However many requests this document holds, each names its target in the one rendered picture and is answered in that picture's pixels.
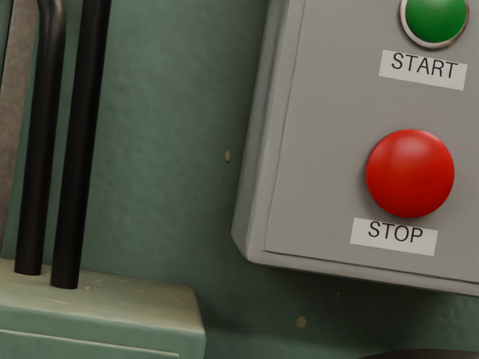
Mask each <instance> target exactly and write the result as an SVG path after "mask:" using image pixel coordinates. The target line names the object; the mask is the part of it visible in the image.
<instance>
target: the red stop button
mask: <svg viewBox="0 0 479 359"><path fill-rule="evenodd" d="M454 177H455V169H454V164H453V159H452V157H451V154H450V152H449V151H448V148H447V147H446V146H445V145H444V144H443V142H441V141H440V140H439V139H438V138H437V137H436V136H434V135H432V134H430V133H429V132H426V131H422V130H413V129H406V130H398V131H395V132H392V133H390V134H388V135H387V136H385V137H383V138H382V139H381V140H380V141H378V142H377V144H376V145H375V146H374V148H373V149H372V151H371V152H370V154H369V157H368V159H367V162H366V169H365V180H366V186H367V189H368V191H369V194H370V195H371V197H372V199H373V200H374V201H375V203H377V205H378V206H380V208H382V209H383V210H385V211H386V212H388V213H390V214H393V215H395V216H397V217H403V218H418V217H423V216H425V215H427V214H430V213H431V212H434V211H435V210H437V208H439V207H440V206H441V205H442V204H443V203H444V201H446V199H447V198H448V195H449V194H450V191H451V190H452V187H453V183H454Z"/></svg>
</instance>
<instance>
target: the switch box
mask: <svg viewBox="0 0 479 359"><path fill-rule="evenodd" d="M400 3H401V0H269V3H268V7H267V15H266V20H265V25H264V33H263V38H262V46H261V51H260V55H259V63H258V68H257V76H256V81H255V86H254V94H253V99H252V107H251V111H250V116H249V124H248V128H247V136H246V142H245V147H244V154H243V159H242V167H241V172H240V176H239V184H238V189H237V198H236V202H235V210H234V215H233V220H232V228H231V236H232V240H233V242H234V243H235V244H236V246H237V248H238V249H239V251H240V252H241V254H242V255H243V257H244V258H245V260H246V261H248V262H250V263H251V264H254V265H258V266H268V267H273V268H278V269H287V270H292V271H301V272H307V273H311V274H321V275H326V276H335V277H340V278H345V279H354V280H360V281H368V282H374V283H382V284H388V285H393V286H402V287H407V288H416V289H421V290H427V291H435V292H441V293H449V294H455V295H460V296H469V297H474V298H479V0H468V5H469V12H470V13H469V20H468V25H467V26H466V29H465V31H464V32H463V34H462V35H461V37H460V38H459V39H458V40H457V41H455V42H454V43H452V44H451V45H449V46H445V47H443V48H435V49H432V48H424V47H421V46H419V45H417V44H415V43H414V42H412V41H411V40H410V39H409V38H408V37H407V35H406V34H405V33H404V32H403V29H402V28H401V24H400V21H399V15H398V14H399V6H400ZM383 50H387V51H395V52H399V53H407V54H411V55H415V56H423V57H427V58H434V59H439V60H443V61H450V62H455V63H462V64H467V65H468V66H467V71H466V75H465V82H464V87H463V90H456V89H452V88H444V87H440V86H435V85H428V84H423V83H416V82H411V81H407V80H399V79H395V78H387V77H383V76H378V75H379V71H380V66H381V59H382V54H383ZM406 129H413V130H422V131H426V132H429V133H430V134H432V135H434V136H436V137H437V138H438V139H439V140H440V141H441V142H443V144H444V145H445V146H446V147H447V148H448V151H449V152H450V154H451V157H452V159H453V164H454V169H455V177H454V183H453V187H452V190H451V191H450V194H449V195H448V198H447V199H446V201H444V203H443V204H442V205H441V206H440V207H439V208H437V210H435V211H434V212H431V213H430V214H427V215H425V216H423V217H418V218H403V217H397V216H395V215H393V214H390V213H388V212H386V211H385V210H383V209H382V208H380V206H378V205H377V203H375V201H374V200H373V199H372V197H371V195H370V194H369V191H368V189H367V186H366V180H365V169H366V162H367V159H368V157H369V154H370V152H371V151H372V149H373V148H374V146H375V145H376V144H377V142H378V141H380V140H381V139H382V138H383V137H385V136H387V135H388V134H390V133H392V132H395V131H398V130H406ZM354 218H359V219H368V220H373V221H378V222H386V223H392V224H400V225H405V226H410V227H418V228H423V229H432V230H437V231H438V236H437V239H436V247H435V251H434V256H429V255H424V254H415V253H410V252H404V251H396V250H391V249H382V248H377V247H372V246H364V245H358V244H350V241H351V233H352V228H353V223H354Z"/></svg>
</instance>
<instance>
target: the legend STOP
mask: <svg viewBox="0 0 479 359"><path fill-rule="evenodd" d="M437 236H438V231H437V230H432V229H423V228H418V227H410V226H405V225H400V224H392V223H386V222H378V221H373V220H368V219H359V218H354V223H353V228H352V233H351V241H350V244H358V245H364V246H372V247H377V248H382V249H391V250H396V251H404V252H410V253H415V254H424V255H429V256H434V251H435V247H436V239H437Z"/></svg>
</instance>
